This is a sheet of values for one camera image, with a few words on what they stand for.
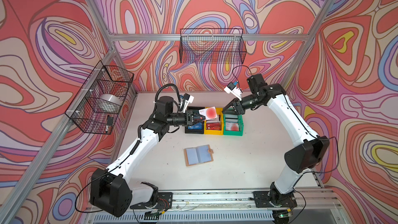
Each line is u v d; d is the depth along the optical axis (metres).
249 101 0.64
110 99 0.72
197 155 0.87
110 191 0.39
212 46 0.96
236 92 0.66
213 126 0.98
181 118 0.64
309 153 0.44
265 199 0.72
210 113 0.71
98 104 0.70
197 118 0.69
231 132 0.94
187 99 0.67
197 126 0.98
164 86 0.57
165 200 0.73
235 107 0.65
